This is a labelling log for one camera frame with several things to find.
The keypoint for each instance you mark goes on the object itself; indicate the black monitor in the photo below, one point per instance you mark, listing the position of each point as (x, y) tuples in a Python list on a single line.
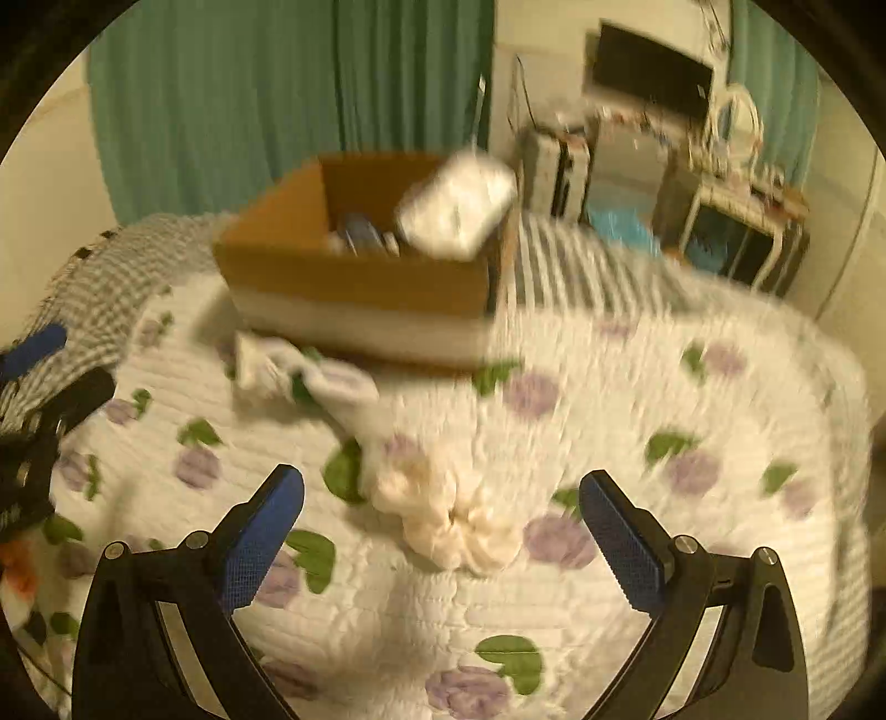
[(654, 69)]

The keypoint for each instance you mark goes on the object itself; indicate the white sock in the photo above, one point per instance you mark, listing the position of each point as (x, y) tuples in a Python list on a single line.
[(304, 377)]

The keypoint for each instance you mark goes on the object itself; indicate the brown cardboard box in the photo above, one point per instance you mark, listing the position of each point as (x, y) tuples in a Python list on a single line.
[(360, 291)]

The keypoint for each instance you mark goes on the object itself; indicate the white grey cloth bundle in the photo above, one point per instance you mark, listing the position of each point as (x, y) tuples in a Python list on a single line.
[(453, 208)]

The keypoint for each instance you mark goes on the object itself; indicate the white side table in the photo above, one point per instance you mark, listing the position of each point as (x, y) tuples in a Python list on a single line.
[(744, 221)]

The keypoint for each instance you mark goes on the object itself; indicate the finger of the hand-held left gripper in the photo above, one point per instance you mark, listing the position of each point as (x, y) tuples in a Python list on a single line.
[(66, 405), (34, 349)]

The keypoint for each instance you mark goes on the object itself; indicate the dark items in box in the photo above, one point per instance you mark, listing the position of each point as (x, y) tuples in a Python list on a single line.
[(363, 239)]

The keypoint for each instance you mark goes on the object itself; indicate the grey striped bedsheet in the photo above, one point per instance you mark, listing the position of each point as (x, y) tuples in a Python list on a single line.
[(588, 259)]

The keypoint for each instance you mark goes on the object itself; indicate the green curtain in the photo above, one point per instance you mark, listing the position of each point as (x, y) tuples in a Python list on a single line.
[(779, 90), (291, 104)]

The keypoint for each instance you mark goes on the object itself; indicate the cream scrunchie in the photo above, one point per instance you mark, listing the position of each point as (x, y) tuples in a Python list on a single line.
[(446, 516)]

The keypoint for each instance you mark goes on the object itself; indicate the blue plastic bag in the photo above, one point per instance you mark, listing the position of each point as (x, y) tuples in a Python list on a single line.
[(621, 227)]

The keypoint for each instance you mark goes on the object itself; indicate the grey checkered blanket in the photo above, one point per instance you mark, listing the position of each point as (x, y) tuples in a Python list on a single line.
[(90, 284)]

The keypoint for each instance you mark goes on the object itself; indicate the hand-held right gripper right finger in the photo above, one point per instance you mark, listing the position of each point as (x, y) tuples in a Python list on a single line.
[(623, 547)]

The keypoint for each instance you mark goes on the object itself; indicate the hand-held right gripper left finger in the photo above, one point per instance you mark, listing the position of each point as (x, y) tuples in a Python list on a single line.
[(259, 536)]

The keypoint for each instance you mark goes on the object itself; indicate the floral quilted blanket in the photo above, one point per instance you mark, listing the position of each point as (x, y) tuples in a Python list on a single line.
[(484, 484)]

